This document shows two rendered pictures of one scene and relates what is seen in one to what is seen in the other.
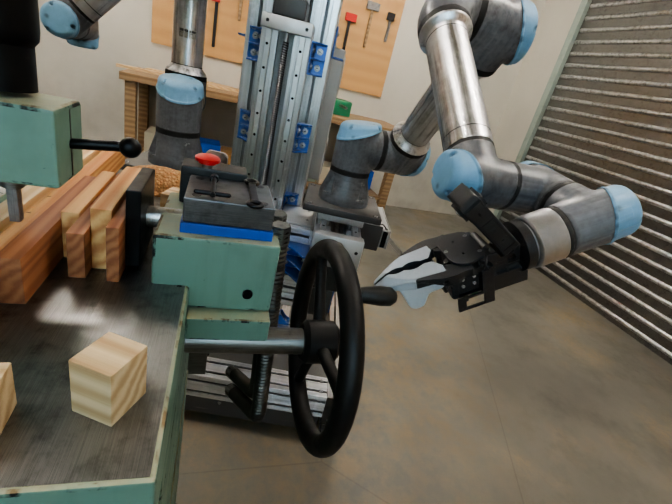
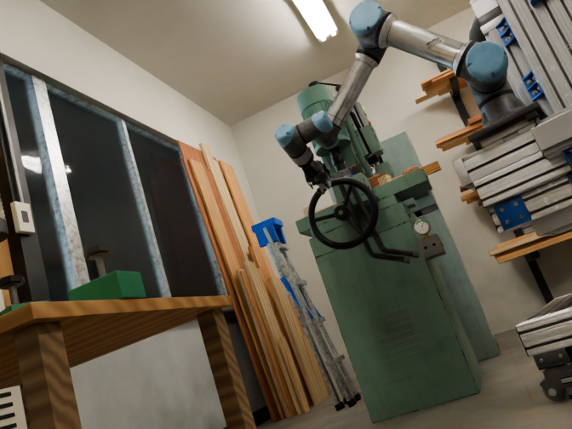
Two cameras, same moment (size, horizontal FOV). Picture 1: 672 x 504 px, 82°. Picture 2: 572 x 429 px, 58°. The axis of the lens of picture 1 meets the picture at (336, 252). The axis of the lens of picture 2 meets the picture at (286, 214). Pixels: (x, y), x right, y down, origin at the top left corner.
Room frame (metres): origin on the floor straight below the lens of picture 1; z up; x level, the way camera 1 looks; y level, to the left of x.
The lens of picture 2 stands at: (1.50, -1.74, 0.35)
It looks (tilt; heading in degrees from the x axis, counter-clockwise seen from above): 15 degrees up; 127
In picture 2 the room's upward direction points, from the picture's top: 19 degrees counter-clockwise
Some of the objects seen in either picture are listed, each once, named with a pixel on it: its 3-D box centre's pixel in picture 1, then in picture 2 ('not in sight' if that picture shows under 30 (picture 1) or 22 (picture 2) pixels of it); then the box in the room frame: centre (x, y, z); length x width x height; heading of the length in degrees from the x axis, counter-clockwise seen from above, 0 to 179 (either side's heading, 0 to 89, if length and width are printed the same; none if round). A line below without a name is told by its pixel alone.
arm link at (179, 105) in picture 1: (180, 102); not in sight; (1.10, 0.51, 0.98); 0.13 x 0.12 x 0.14; 20
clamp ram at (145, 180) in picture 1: (168, 218); not in sight; (0.42, 0.21, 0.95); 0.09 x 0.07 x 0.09; 20
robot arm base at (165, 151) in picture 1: (177, 145); not in sight; (1.09, 0.51, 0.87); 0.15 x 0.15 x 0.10
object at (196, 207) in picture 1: (225, 194); (348, 174); (0.45, 0.15, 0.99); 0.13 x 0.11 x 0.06; 20
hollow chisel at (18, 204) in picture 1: (14, 196); not in sight; (0.33, 0.31, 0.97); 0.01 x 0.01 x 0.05; 20
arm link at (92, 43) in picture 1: (80, 24); not in sight; (1.11, 0.80, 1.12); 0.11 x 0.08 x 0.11; 20
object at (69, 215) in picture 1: (92, 209); not in sight; (0.44, 0.31, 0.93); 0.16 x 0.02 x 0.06; 20
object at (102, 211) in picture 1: (120, 212); not in sight; (0.44, 0.27, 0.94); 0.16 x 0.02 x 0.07; 20
